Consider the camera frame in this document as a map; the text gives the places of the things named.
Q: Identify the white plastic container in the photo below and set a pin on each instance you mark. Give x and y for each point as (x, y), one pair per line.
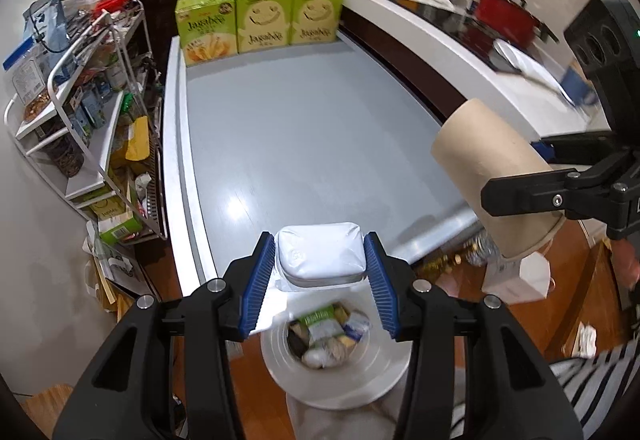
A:
(320, 250)

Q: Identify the black cooktop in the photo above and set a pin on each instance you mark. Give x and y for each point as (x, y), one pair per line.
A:
(440, 18)

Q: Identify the blue cup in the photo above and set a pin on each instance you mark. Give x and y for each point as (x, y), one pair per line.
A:
(577, 85)

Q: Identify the white plate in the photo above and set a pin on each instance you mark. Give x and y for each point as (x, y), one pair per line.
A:
(525, 65)

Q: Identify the blue foil bag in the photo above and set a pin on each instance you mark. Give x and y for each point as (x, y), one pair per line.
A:
(47, 20)

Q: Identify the white paper box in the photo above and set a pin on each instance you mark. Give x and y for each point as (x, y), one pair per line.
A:
(520, 280)

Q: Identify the red plastic item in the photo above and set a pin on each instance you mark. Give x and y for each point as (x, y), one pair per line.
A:
(112, 0)

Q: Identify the person's striped shirt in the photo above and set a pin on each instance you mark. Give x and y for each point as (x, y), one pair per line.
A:
(590, 385)

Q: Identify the person's right hand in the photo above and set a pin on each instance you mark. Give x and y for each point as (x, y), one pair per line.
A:
(629, 260)

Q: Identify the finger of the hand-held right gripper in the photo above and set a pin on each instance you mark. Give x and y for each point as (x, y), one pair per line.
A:
(575, 148)
(525, 195)

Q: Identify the brown cardboard tube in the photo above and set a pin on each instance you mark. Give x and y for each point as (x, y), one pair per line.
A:
(480, 145)

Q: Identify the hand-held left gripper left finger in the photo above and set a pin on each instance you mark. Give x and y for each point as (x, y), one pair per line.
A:
(257, 285)

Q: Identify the small green box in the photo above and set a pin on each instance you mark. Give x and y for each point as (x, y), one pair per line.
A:
(120, 227)

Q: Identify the white trash bin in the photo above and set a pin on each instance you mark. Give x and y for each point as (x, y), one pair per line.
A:
(380, 370)

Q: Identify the clear box with blue label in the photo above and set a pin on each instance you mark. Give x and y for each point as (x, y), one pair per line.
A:
(27, 80)

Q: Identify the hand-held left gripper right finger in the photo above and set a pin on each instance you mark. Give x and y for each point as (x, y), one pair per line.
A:
(382, 290)

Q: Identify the yellow bag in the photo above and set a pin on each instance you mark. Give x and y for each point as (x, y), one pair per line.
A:
(137, 140)

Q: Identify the red pot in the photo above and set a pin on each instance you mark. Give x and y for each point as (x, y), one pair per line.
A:
(505, 18)

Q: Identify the green snack box smiley face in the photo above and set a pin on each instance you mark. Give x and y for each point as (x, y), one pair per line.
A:
(315, 13)
(265, 18)

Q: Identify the green snack box with fries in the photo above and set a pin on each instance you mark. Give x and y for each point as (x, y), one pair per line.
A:
(207, 28)

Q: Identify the green snack packet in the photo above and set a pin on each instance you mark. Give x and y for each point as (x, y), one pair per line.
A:
(320, 320)

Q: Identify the crumpled white paper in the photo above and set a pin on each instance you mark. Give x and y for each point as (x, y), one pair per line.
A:
(586, 339)

